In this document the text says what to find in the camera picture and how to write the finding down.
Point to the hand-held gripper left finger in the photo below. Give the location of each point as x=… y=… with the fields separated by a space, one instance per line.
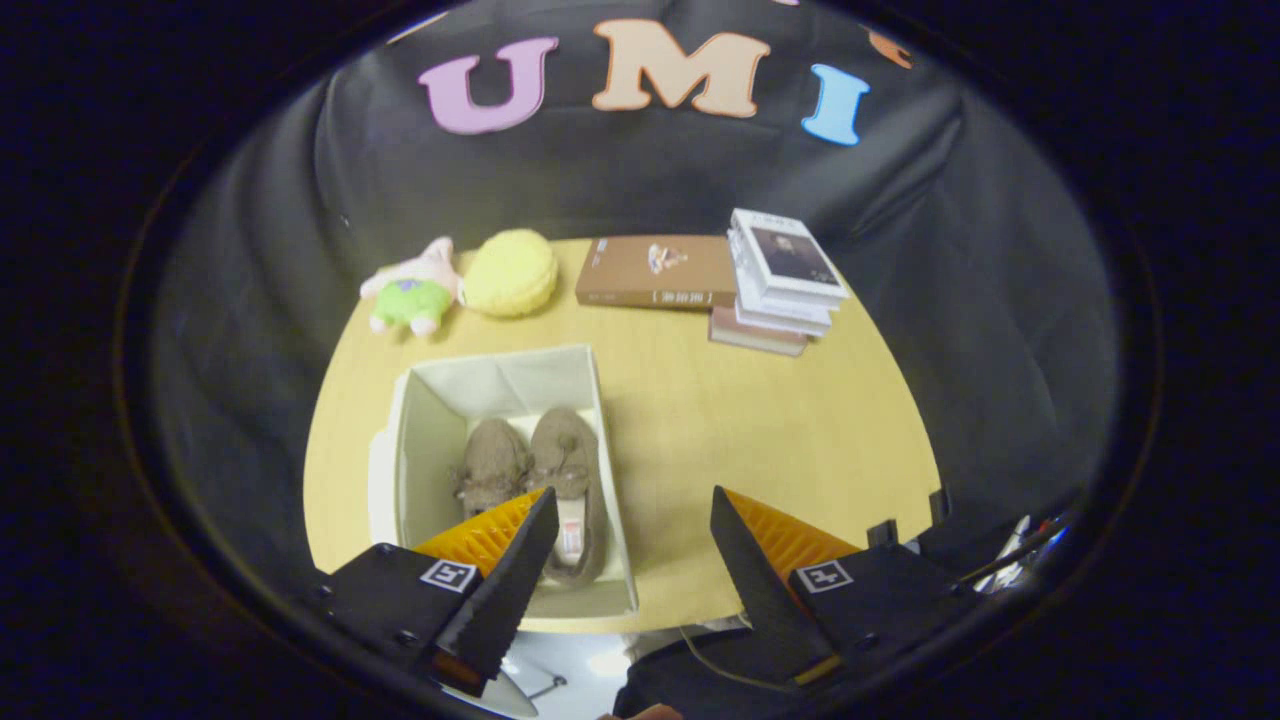
x=505 y=595

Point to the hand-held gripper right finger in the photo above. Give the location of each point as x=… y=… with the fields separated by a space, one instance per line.
x=765 y=590

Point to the brown fuzzy shoe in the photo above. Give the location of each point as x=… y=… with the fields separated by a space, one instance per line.
x=495 y=450
x=585 y=480

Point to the beige fabric storage box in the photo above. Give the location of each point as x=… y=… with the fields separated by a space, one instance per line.
x=430 y=440

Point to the black table clamp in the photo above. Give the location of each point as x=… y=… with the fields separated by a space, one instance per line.
x=939 y=503
x=880 y=533

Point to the dark side desk clutter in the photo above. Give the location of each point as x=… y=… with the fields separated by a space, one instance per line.
x=1005 y=560

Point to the pale pink book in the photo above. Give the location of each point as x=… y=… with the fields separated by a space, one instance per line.
x=750 y=335

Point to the pink and green plush toy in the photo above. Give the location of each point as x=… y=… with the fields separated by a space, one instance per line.
x=410 y=300

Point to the yellow plush toy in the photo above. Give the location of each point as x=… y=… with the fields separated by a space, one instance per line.
x=510 y=270

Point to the white book with portrait cover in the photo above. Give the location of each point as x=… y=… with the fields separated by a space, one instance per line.
x=790 y=255

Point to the brown hardcover book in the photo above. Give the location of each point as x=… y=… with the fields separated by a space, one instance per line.
x=620 y=270

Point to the black backdrop cloth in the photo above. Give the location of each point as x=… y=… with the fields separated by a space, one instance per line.
x=950 y=250

